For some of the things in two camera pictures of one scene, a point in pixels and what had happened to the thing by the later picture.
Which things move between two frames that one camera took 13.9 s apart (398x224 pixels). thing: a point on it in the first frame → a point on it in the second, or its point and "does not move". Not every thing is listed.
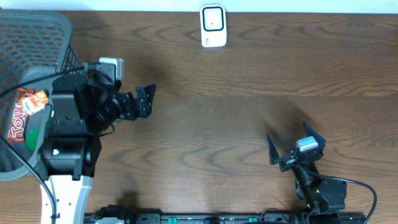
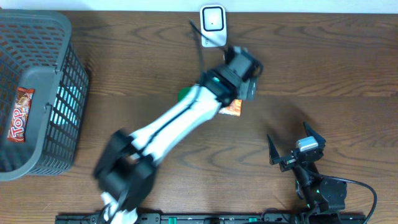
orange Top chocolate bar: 16,132 does not move
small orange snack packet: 30,101 → 234,109
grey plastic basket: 35,45 does not move
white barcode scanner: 213,25 does not move
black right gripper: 288,163 does not move
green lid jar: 31,139 → 182,93
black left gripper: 133,111 → 227,72
